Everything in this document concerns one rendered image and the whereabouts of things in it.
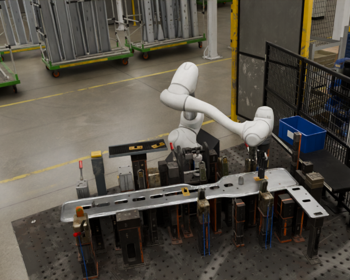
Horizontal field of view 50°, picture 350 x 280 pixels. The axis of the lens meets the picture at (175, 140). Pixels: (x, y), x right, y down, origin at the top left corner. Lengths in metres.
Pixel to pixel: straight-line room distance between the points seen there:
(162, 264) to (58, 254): 0.62
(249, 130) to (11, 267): 2.37
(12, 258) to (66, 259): 1.33
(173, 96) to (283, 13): 2.53
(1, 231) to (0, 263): 0.44
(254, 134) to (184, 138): 0.93
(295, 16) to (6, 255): 3.67
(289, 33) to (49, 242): 3.29
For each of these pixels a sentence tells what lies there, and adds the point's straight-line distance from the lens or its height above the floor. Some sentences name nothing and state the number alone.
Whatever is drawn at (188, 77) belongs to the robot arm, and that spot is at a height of 1.57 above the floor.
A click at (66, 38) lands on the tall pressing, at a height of 0.76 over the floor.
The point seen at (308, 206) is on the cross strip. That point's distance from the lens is 2.17.
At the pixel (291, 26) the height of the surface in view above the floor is 1.49.
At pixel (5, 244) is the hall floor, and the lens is 3.82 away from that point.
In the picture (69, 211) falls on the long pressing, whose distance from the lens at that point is 2.21.
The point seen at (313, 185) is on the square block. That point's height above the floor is 1.02.
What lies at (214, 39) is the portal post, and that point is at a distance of 9.22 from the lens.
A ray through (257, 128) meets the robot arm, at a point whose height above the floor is 1.43.
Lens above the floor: 2.24
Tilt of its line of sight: 26 degrees down
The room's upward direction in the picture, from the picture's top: 3 degrees counter-clockwise
